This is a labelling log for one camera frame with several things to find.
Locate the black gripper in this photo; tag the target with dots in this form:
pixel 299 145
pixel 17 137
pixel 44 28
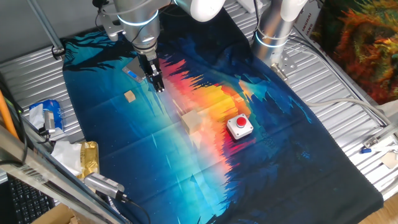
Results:
pixel 146 60

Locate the small wooden block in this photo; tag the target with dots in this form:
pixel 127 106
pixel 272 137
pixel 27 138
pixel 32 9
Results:
pixel 130 96

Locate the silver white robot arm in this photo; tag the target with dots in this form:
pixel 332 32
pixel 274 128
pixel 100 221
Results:
pixel 140 12

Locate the silver digital pocket scale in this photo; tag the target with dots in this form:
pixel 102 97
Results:
pixel 132 73

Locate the large wooden block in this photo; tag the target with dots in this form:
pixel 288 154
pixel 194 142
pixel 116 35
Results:
pixel 191 122

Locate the colourful forest print cloth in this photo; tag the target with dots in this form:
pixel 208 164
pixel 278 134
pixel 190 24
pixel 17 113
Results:
pixel 140 161

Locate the red button white box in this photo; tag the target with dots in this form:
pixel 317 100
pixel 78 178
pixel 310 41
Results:
pixel 239 127

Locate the gold foil packet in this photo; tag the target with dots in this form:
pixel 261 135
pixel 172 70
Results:
pixel 90 158

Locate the blue tissue pack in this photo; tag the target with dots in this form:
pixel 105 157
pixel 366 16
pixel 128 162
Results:
pixel 54 107

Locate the grey metal pole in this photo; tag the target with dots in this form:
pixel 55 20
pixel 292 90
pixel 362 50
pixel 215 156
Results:
pixel 46 28

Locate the orange tube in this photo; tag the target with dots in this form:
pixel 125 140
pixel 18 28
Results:
pixel 6 115

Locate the white printed sign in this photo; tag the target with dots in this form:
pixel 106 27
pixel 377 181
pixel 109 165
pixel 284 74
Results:
pixel 306 18

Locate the brown cardboard box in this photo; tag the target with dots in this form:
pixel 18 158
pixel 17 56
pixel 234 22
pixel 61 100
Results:
pixel 56 216

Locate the black keyboard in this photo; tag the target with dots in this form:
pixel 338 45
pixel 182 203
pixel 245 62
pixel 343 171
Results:
pixel 28 202

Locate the orange green patterned cloth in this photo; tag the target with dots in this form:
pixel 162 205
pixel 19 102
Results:
pixel 363 46

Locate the tan paper tag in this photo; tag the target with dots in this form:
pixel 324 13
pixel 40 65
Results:
pixel 389 160

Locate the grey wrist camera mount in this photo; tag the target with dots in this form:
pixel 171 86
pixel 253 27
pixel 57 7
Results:
pixel 110 28

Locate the ribbed silver camera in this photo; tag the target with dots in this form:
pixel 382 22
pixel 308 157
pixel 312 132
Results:
pixel 102 183

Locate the small silver camera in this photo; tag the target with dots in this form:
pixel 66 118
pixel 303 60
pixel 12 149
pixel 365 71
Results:
pixel 49 121

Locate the aluminium frame beam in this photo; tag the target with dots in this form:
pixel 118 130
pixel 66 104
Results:
pixel 37 174

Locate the small metal bracket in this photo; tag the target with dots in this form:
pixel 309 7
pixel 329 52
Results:
pixel 370 142

